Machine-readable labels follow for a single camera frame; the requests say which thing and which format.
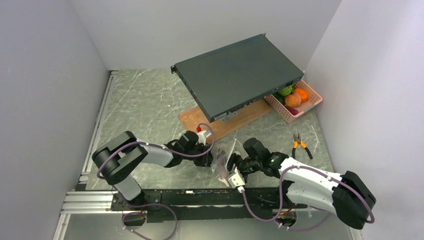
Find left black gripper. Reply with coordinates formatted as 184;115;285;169
183;142;218;168

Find clear zip top bag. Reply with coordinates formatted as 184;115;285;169
210;139;248;181

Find purple fake eggplant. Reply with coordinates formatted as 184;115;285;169
284;105;299;116

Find red orange fake peach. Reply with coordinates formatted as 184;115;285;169
284;93;302;108

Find bumpy green fake fruit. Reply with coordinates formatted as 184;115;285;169
278;84;294;97

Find orange fake fruit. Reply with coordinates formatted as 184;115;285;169
294;88;309;103

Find pale purple fake radish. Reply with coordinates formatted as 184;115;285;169
219;175;230;188

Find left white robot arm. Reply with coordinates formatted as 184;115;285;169
91;128;215;210

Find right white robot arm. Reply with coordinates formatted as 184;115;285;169
225;137;377;230

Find brown wooden board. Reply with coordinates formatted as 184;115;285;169
178;100;272;140

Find dark rack server chassis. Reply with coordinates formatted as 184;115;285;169
170;33;304;123

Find pink perforated plastic tray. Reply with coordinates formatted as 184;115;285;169
265;79;323;123

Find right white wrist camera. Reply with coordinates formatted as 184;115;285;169
227;167;246;193

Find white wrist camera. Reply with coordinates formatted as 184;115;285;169
196;123;215;145
227;167;246;193

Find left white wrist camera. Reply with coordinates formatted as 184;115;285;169
196;123;215;145

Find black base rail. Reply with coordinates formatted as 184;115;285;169
110;187;321;223

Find orange handled pliers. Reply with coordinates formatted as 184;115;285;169
291;133;313;160

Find aluminium frame rail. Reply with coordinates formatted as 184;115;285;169
53;190;114;240

